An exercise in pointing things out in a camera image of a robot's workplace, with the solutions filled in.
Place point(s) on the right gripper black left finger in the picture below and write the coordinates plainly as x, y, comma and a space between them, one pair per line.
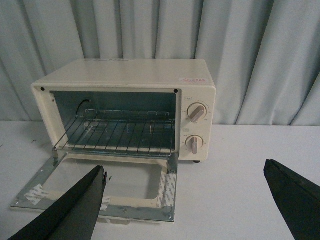
74, 215

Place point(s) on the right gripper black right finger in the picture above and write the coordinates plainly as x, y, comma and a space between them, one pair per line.
297, 199

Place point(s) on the cream oven door with window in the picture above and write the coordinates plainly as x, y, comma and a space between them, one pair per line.
137, 189

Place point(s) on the cream Toshiba toaster oven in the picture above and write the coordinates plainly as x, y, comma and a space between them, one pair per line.
148, 85

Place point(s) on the lower beige oven knob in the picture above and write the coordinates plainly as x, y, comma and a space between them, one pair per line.
194, 143

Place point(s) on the beige oven knob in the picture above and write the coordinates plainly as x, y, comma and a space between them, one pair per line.
194, 143
196, 112

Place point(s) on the upper beige oven knob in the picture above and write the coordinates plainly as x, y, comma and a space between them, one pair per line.
196, 112

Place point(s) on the grey-white curtain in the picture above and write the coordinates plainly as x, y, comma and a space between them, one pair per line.
263, 55

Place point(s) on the metal wire oven rack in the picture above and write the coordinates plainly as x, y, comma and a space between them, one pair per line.
120, 132

